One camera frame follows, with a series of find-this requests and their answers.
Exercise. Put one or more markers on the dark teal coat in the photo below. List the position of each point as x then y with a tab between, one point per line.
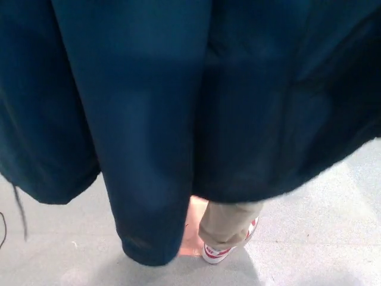
149	104

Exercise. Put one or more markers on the person's right red white sneaker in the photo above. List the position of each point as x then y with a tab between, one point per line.
215	253

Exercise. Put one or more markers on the orange floor marker sheet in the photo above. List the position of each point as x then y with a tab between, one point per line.
193	226

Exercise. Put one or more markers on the beige trousers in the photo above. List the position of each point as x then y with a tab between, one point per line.
229	220

